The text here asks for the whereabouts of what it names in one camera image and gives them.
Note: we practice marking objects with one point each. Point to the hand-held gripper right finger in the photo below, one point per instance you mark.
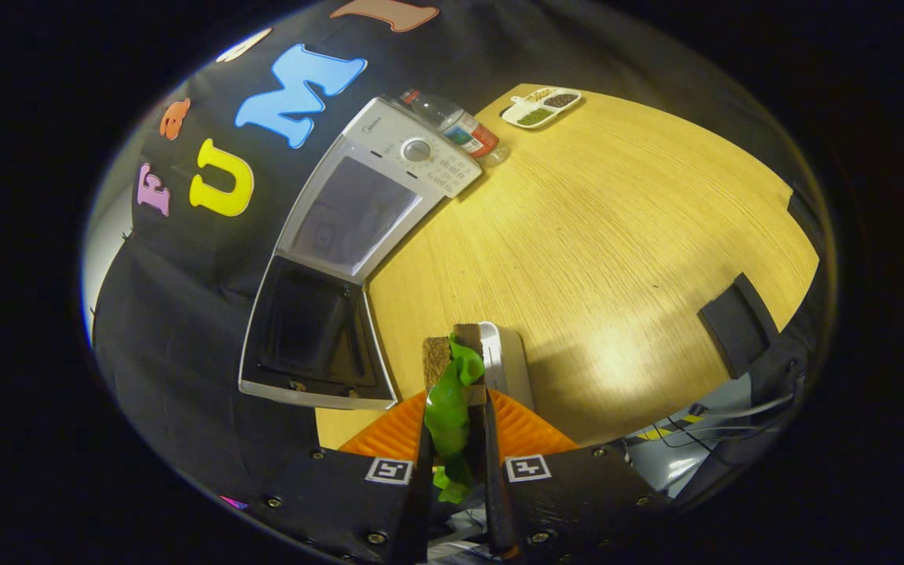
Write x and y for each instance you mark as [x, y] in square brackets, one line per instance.
[491, 502]

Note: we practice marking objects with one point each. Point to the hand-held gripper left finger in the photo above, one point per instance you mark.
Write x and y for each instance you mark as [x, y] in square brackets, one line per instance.
[421, 510]

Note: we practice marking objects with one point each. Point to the lettuce sandwich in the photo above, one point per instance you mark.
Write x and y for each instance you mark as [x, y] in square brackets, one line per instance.
[452, 408]

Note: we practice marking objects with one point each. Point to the white microwave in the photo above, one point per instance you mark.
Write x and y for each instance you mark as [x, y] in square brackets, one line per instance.
[350, 212]

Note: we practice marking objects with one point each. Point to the white rectangular tray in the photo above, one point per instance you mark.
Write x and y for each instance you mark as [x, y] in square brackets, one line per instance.
[508, 361]

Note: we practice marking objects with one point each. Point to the dark flat panel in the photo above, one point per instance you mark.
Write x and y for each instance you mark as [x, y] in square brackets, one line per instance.
[738, 326]

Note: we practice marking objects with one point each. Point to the clear plastic bottle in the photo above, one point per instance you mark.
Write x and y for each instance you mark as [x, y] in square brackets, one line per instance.
[452, 122]

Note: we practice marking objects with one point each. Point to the white divided bean dish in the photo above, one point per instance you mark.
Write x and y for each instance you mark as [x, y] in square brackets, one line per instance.
[540, 108]

